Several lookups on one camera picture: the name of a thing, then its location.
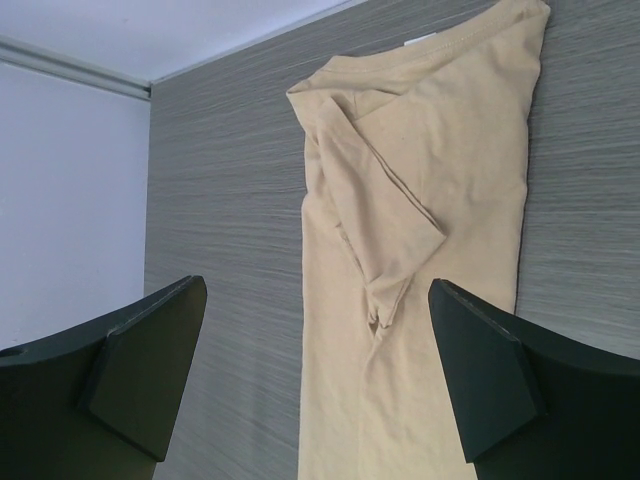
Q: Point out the beige t shirt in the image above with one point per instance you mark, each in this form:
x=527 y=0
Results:
x=416 y=169

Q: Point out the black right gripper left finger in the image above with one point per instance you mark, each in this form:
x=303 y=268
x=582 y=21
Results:
x=100 y=400

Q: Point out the left aluminium frame post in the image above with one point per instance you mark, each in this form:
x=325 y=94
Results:
x=44 y=61

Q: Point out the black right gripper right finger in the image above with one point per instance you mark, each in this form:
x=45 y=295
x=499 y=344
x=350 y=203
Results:
x=530 y=403

